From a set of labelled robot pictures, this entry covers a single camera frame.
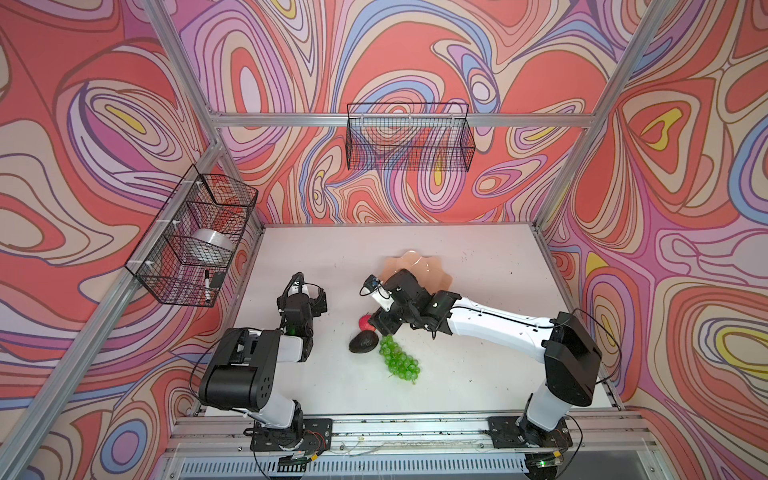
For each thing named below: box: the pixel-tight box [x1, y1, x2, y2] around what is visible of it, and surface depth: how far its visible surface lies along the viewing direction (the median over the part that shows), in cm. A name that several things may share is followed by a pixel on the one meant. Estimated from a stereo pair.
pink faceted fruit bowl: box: [380, 250, 452, 296], surface depth 106 cm
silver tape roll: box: [191, 228, 235, 252], surface depth 75 cm
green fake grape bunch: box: [379, 335, 421, 381], surface depth 83 cm
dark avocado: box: [348, 330, 379, 353], surface depth 87 cm
